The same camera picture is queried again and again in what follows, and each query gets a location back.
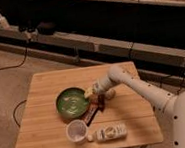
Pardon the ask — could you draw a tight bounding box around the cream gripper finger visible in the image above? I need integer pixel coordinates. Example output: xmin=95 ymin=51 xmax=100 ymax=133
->
xmin=84 ymin=87 xmax=94 ymax=98
xmin=104 ymin=88 xmax=116 ymax=100

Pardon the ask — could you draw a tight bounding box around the white lying bottle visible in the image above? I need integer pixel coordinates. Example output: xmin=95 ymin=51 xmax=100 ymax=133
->
xmin=87 ymin=123 xmax=127 ymax=142

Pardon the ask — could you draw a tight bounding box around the black floor cable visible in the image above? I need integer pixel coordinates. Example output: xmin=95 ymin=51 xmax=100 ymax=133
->
xmin=0 ymin=42 xmax=32 ymax=75

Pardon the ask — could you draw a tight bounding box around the black round object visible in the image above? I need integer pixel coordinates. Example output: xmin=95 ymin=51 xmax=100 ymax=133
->
xmin=36 ymin=22 xmax=56 ymax=35

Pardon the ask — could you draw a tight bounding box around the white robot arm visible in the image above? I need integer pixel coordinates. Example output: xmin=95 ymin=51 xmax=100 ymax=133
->
xmin=84 ymin=65 xmax=185 ymax=148

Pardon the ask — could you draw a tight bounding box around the green ceramic bowl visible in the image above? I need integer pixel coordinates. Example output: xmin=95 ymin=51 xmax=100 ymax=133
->
xmin=56 ymin=87 xmax=90 ymax=120

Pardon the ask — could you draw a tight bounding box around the long wooden shelf bench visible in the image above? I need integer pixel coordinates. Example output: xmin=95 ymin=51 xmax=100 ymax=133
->
xmin=0 ymin=1 xmax=185 ymax=112

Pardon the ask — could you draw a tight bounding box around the white spray bottle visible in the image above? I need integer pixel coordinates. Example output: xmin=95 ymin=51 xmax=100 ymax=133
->
xmin=0 ymin=13 xmax=10 ymax=29

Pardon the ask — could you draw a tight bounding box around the wooden table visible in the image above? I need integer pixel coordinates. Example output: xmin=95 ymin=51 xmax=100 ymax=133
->
xmin=3 ymin=58 xmax=165 ymax=148

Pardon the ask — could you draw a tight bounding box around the white plastic cup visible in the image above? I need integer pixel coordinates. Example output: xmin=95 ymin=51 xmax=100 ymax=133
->
xmin=65 ymin=119 xmax=88 ymax=145

